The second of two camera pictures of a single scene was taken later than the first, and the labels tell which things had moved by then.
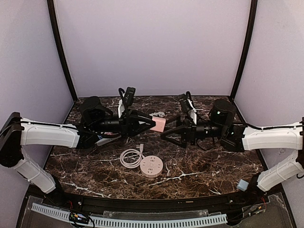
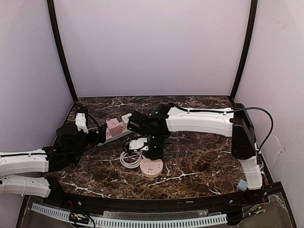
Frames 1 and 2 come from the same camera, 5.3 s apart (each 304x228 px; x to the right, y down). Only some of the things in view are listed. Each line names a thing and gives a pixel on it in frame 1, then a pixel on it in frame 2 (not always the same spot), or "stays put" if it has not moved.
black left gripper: x=128 y=124 to x=95 y=137
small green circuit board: x=79 y=218 stays put
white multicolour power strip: x=108 y=137 stays put
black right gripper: x=187 y=130 to x=155 y=153
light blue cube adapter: x=242 y=185 stays put
